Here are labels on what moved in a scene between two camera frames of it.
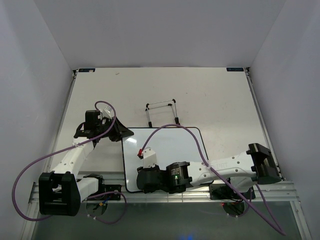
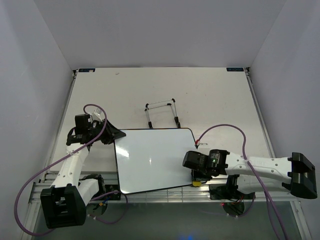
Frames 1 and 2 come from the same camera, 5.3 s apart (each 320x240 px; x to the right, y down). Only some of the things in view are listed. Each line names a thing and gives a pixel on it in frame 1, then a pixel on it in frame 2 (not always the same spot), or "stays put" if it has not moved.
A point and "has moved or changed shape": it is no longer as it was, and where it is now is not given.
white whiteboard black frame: [170, 144] has moved or changed shape
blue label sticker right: [234, 69] stays put
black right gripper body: [155, 169] -> [202, 171]
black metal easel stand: [148, 112] stays put
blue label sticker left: [86, 70] stays put
